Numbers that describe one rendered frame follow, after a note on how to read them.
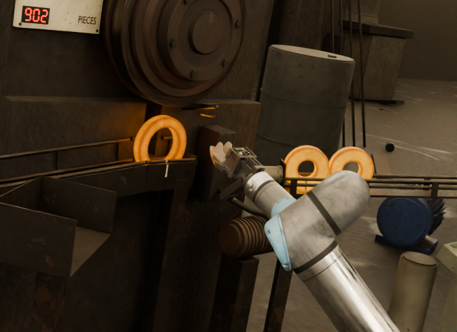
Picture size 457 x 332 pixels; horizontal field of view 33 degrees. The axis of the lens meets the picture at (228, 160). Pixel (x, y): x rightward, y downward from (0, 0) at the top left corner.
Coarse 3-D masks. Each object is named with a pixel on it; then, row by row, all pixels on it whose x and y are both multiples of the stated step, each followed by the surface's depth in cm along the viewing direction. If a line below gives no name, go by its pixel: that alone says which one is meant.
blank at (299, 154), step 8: (296, 152) 256; (304, 152) 256; (312, 152) 256; (320, 152) 257; (288, 160) 256; (296, 160) 256; (304, 160) 257; (312, 160) 257; (320, 160) 258; (288, 168) 257; (296, 168) 257; (320, 168) 258; (328, 168) 259; (288, 176) 257; (296, 176) 258; (312, 176) 259; (320, 176) 259
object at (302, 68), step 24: (288, 48) 511; (288, 72) 492; (312, 72) 488; (336, 72) 491; (264, 96) 510; (288, 96) 494; (312, 96) 491; (336, 96) 497; (264, 120) 509; (288, 120) 497; (312, 120) 495; (336, 120) 504; (264, 144) 509; (288, 144) 499; (312, 144) 499; (336, 144) 514; (312, 168) 504
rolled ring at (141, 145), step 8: (152, 120) 231; (160, 120) 232; (168, 120) 234; (176, 120) 236; (144, 128) 230; (152, 128) 230; (160, 128) 233; (176, 128) 237; (136, 136) 231; (144, 136) 229; (176, 136) 239; (184, 136) 240; (136, 144) 230; (144, 144) 230; (176, 144) 240; (184, 144) 241; (136, 152) 231; (144, 152) 231; (176, 152) 240; (136, 160) 233; (144, 160) 232
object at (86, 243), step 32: (32, 192) 192; (64, 192) 195; (96, 192) 194; (0, 224) 171; (32, 224) 170; (64, 224) 168; (96, 224) 195; (0, 256) 173; (32, 256) 171; (64, 256) 170; (64, 288) 190; (32, 320) 189
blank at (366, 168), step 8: (336, 152) 260; (344, 152) 258; (352, 152) 258; (360, 152) 259; (336, 160) 258; (344, 160) 259; (352, 160) 259; (360, 160) 260; (368, 160) 260; (336, 168) 259; (360, 168) 261; (368, 168) 261; (368, 176) 261
